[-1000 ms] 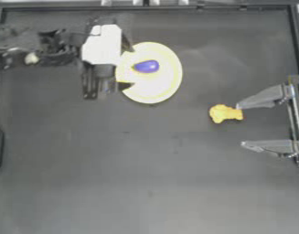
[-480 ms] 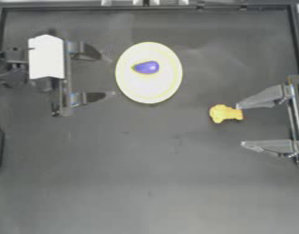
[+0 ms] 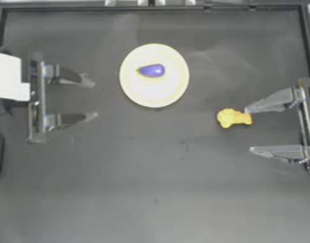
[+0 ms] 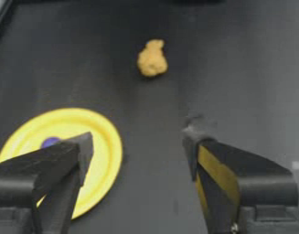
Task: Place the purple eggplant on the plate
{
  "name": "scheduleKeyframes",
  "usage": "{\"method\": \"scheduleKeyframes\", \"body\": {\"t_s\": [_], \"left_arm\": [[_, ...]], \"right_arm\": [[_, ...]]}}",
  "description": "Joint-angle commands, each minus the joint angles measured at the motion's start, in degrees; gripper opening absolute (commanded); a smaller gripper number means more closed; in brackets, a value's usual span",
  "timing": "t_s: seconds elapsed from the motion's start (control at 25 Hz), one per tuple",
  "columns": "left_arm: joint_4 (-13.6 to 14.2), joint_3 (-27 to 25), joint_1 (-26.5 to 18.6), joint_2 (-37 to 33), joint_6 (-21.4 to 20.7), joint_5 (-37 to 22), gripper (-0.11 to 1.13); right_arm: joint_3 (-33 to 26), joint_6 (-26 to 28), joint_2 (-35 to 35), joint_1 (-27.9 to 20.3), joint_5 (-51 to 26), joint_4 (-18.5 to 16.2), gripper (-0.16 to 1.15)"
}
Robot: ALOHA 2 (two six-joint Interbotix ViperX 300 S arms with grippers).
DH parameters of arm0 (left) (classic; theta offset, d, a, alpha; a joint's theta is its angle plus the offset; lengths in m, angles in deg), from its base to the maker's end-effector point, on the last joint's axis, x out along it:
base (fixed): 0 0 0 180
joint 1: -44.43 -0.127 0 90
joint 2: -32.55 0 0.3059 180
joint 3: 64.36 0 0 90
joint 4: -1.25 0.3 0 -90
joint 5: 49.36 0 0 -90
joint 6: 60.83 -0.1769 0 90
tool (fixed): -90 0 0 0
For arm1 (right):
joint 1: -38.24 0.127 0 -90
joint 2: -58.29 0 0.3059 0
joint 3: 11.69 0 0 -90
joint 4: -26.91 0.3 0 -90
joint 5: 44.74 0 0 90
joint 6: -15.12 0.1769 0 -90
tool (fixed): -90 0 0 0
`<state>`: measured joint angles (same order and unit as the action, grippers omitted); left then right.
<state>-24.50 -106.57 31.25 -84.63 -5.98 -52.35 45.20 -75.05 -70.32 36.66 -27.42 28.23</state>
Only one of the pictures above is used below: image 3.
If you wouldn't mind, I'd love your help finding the black table frame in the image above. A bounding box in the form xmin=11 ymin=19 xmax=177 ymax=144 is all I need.
xmin=0 ymin=0 xmax=310 ymax=178

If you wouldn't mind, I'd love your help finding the purple toy eggplant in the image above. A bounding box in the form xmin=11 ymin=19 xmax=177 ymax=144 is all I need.
xmin=136 ymin=63 xmax=168 ymax=79

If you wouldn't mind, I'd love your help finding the yellow toy fried nugget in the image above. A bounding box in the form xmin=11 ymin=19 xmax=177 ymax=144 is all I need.
xmin=216 ymin=107 xmax=253 ymax=129

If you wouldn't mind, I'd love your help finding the yellow plate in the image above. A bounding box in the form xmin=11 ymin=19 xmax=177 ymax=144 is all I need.
xmin=117 ymin=43 xmax=192 ymax=108

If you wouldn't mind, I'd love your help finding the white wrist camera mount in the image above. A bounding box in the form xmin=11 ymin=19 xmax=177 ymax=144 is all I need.
xmin=0 ymin=52 xmax=32 ymax=103

